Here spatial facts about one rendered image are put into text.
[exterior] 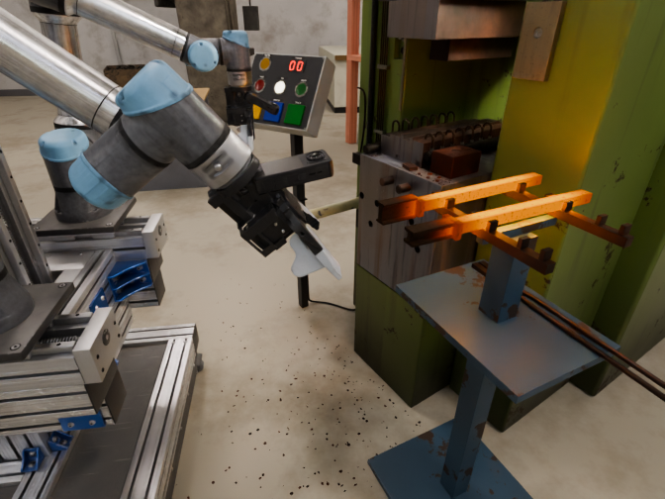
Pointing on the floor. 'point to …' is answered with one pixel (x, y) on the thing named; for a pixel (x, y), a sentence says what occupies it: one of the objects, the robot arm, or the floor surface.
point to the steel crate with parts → (120, 74)
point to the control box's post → (299, 200)
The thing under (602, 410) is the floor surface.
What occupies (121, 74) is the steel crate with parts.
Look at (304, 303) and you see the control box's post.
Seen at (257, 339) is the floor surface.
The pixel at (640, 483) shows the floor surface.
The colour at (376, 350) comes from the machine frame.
